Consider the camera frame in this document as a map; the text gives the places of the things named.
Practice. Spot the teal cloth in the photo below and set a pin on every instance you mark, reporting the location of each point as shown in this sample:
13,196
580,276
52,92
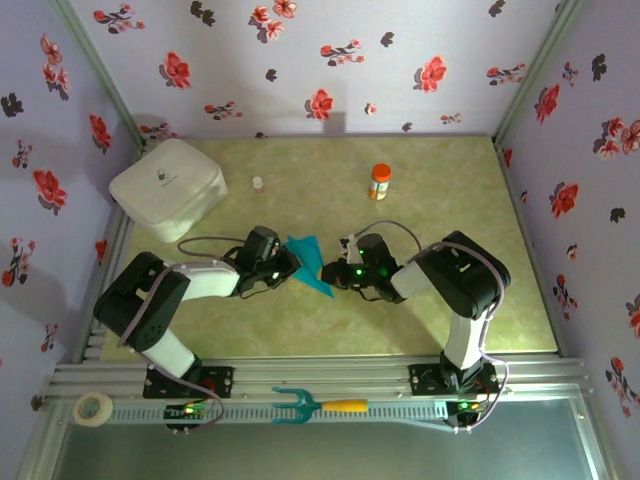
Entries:
312,260

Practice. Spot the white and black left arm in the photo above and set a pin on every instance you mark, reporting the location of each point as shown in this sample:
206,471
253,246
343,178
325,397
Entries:
210,280

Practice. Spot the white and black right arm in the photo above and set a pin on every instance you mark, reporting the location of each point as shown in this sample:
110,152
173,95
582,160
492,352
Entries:
462,340

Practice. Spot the white square lidded box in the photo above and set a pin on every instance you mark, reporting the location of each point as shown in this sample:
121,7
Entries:
160,185

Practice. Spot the orange-capped bottle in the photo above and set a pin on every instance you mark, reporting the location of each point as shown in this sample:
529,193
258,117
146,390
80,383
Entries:
380,182

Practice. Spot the white tape roll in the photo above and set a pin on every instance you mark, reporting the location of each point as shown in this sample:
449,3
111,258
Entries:
92,409

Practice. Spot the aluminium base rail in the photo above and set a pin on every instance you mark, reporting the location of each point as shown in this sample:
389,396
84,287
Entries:
320,372

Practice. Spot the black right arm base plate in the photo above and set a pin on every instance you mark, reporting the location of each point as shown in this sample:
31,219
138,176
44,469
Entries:
425,380

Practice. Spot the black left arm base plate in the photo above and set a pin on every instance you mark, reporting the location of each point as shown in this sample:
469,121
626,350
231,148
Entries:
220,382

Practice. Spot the aluminium side rail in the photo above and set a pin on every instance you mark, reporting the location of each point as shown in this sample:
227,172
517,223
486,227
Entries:
90,345
532,250

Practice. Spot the aluminium corner post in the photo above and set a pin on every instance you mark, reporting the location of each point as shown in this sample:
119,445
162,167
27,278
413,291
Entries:
534,75
103,75

